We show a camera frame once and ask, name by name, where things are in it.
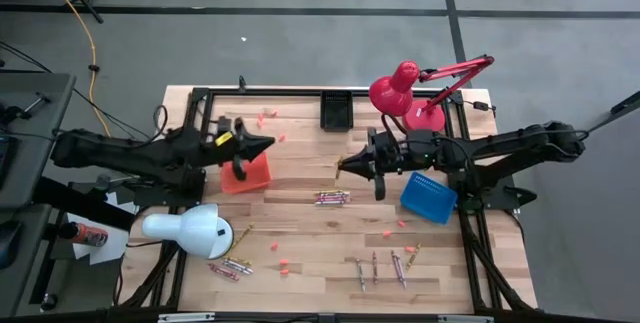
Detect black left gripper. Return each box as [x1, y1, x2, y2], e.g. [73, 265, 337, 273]
[215, 117, 277, 182]

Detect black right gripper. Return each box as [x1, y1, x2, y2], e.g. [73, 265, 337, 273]
[338, 127, 418, 202]

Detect black plastic basket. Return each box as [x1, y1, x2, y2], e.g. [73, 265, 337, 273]
[319, 89, 355, 132]

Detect blue plastic basket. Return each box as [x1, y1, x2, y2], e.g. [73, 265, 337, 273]
[398, 171, 459, 226]

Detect orange plastic basket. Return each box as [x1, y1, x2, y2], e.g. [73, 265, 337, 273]
[218, 151, 274, 196]

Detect red desk lamp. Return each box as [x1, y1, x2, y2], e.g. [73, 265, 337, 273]
[368, 54, 496, 134]

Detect white desk lamp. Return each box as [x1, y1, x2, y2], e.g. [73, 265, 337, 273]
[141, 202, 235, 261]

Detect silver metal screw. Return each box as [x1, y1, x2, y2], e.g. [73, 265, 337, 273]
[221, 261, 253, 276]

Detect white paper sheets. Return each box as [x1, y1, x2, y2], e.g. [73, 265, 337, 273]
[66, 191, 140, 267]

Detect black diagonal beam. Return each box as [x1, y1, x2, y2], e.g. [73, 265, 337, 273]
[32, 176, 137, 233]

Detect orange spray can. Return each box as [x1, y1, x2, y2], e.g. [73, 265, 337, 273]
[58, 221, 110, 248]

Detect grey side table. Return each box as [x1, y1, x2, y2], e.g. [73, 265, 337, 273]
[0, 203, 51, 320]
[0, 72, 77, 209]

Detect dark flat device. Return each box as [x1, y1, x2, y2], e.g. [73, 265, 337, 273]
[0, 135, 14, 190]

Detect black round knob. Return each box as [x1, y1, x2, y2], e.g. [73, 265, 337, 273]
[39, 292, 59, 313]

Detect black support pole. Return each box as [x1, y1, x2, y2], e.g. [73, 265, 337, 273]
[585, 90, 640, 135]

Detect black computer mouse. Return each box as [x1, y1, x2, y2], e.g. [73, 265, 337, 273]
[0, 220, 24, 270]

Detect black floor cable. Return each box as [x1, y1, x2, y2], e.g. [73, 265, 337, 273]
[0, 40, 154, 142]

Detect silver metal bracket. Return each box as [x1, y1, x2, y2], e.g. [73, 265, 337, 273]
[437, 315, 495, 323]
[157, 312, 216, 323]

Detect yellow extension cable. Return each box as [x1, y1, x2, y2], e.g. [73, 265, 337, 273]
[33, 0, 112, 137]

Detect black metal handle tool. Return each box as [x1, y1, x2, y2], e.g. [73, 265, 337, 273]
[0, 91, 52, 125]

